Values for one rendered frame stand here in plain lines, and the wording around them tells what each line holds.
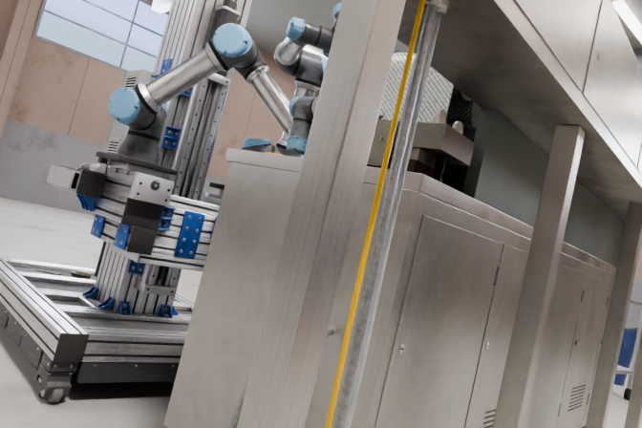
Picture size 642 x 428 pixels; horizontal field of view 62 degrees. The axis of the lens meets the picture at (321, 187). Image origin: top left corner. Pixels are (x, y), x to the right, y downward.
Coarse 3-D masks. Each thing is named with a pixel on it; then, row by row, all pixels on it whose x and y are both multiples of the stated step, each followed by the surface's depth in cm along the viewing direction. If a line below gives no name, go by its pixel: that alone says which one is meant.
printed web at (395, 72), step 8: (400, 56) 160; (392, 64) 160; (400, 64) 158; (392, 72) 159; (400, 72) 157; (432, 72) 151; (392, 80) 159; (400, 80) 157; (408, 80) 155; (432, 80) 150; (440, 80) 148; (456, 96) 158; (456, 104) 157; (464, 104) 155; (448, 112) 158; (456, 112) 157; (464, 112) 155; (448, 120) 159; (456, 120) 158; (464, 120) 156
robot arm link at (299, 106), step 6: (300, 96) 177; (306, 96) 176; (312, 96) 175; (294, 102) 177; (300, 102) 176; (306, 102) 174; (294, 108) 177; (300, 108) 175; (306, 108) 174; (294, 114) 176; (300, 114) 175; (306, 114) 174
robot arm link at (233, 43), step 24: (216, 48) 177; (240, 48) 177; (168, 72) 182; (192, 72) 181; (216, 72) 185; (120, 96) 180; (144, 96) 180; (168, 96) 183; (120, 120) 180; (144, 120) 187
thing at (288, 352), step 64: (384, 0) 68; (384, 64) 69; (320, 128) 68; (576, 128) 136; (320, 192) 66; (320, 256) 65; (320, 320) 66; (256, 384) 66; (512, 384) 133; (640, 384) 281
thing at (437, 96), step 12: (396, 84) 157; (408, 84) 155; (432, 84) 150; (444, 84) 147; (384, 96) 159; (396, 96) 156; (432, 96) 149; (444, 96) 146; (384, 108) 158; (420, 108) 150; (432, 108) 148; (444, 108) 146; (420, 120) 150; (432, 120) 147
